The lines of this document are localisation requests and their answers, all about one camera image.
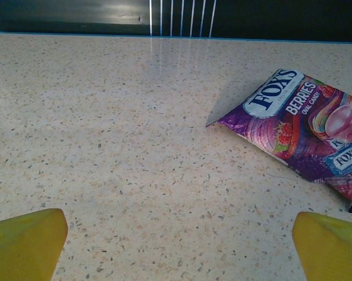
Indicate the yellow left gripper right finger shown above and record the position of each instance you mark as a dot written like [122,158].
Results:
[334,251]

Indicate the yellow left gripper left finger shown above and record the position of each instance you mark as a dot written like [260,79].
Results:
[21,248]

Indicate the purple berries candy bag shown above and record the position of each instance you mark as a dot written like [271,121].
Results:
[281,123]

